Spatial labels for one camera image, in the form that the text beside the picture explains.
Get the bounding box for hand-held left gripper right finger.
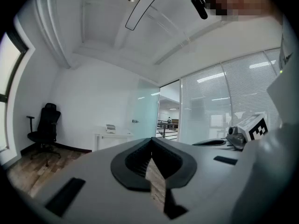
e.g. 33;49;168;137
152;138;243;224

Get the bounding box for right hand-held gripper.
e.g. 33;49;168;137
192;112;270;150

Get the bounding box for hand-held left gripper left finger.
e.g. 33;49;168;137
30;138;164;224

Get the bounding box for white window blinds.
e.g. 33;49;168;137
181;47;282;146

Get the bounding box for black metal railing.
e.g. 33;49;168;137
156;119;180;141

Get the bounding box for white desk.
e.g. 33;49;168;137
93;127;135;152

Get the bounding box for frosted glass door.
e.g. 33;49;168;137
136;78;161;141

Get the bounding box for black office chair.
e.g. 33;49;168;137
26;103;63;168

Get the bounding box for person's white printed shirt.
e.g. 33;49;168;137
278;15;299;79

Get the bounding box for black-framed window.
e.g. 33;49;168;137
0;30;30;153

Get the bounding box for black-framed ceiling lamp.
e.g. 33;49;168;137
125;0;171;31

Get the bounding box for black head-mounted camera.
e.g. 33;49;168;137
191;0;208;20

